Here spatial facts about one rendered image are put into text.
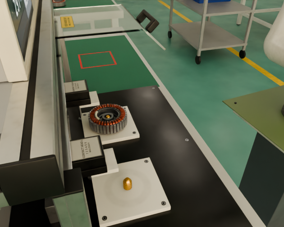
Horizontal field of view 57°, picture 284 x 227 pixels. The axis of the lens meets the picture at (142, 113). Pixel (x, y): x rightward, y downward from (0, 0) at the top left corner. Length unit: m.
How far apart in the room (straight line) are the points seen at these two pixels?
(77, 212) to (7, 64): 0.18
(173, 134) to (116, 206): 0.29
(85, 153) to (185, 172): 0.27
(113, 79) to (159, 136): 0.41
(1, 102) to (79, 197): 0.12
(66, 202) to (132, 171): 0.37
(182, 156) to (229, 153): 1.21
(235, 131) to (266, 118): 1.16
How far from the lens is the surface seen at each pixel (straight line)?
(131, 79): 1.07
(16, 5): 0.37
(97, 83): 1.06
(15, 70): 0.33
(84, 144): 0.51
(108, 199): 0.60
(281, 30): 0.96
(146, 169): 0.65
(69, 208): 0.30
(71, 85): 0.71
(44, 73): 0.34
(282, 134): 0.89
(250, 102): 1.01
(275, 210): 1.15
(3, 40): 0.31
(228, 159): 1.85
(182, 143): 0.74
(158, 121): 0.81
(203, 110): 2.26
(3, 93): 0.32
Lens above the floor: 1.26
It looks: 36 degrees down
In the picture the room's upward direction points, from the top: straight up
